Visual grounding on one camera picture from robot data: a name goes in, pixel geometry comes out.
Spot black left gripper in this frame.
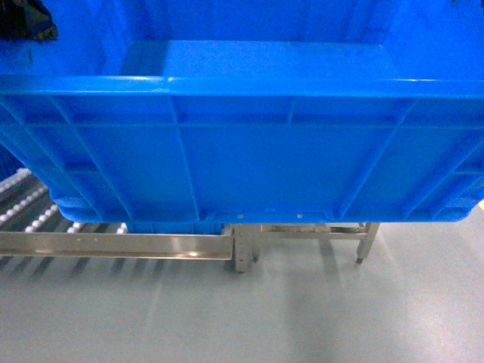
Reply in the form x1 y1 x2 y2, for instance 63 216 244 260
1 0 58 41

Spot large blue plastic crate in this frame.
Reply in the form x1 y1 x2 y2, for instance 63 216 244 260
1 1 483 223

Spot steel roller conveyor shelf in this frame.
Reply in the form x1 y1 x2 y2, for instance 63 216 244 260
1 169 262 273

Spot blue crate on shelf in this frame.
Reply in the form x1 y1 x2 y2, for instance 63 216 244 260
126 222 224 235

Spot steel frame table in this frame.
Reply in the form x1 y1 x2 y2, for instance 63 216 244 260
256 222 380 265

